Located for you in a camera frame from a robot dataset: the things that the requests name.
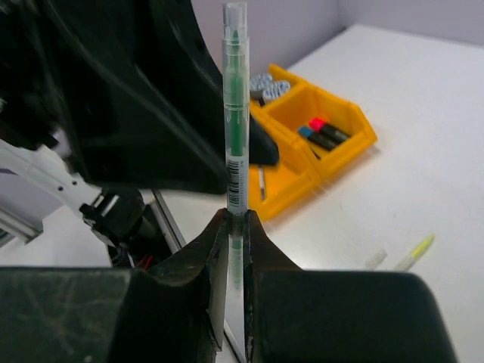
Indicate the yellow thin pen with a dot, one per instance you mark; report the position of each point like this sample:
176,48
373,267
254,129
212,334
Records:
415,254

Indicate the blue black highlighter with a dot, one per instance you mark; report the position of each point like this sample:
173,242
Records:
316,138

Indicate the orange plastic sorting tray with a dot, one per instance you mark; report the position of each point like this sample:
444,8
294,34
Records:
303,165

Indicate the grey-blue round tin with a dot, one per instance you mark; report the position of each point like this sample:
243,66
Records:
258,83

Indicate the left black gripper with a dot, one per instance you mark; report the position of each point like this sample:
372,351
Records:
140,96

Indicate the blue round tin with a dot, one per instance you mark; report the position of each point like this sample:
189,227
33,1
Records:
275,90

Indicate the white pen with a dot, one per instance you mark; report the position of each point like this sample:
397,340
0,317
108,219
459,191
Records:
235,77

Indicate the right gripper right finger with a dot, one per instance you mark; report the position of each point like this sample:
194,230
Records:
298,315

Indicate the pink black highlighter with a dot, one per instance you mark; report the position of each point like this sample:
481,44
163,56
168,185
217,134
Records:
326,129

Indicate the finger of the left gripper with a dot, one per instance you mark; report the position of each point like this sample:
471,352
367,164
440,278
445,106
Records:
191,70

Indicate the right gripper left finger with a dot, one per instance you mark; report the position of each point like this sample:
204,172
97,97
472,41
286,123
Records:
171,312

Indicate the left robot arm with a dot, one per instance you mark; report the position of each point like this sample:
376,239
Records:
112,213

